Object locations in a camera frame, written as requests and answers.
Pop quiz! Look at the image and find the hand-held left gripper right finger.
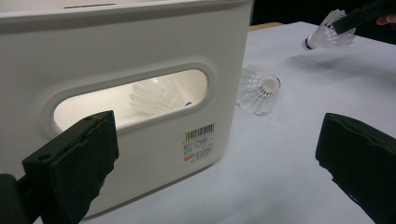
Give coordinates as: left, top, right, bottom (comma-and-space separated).
315, 112, 396, 224

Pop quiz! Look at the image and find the white plastic storage bin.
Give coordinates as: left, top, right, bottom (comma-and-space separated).
0, 0, 254, 218

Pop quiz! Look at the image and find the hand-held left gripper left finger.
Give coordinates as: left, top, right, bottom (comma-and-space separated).
21, 110, 120, 224

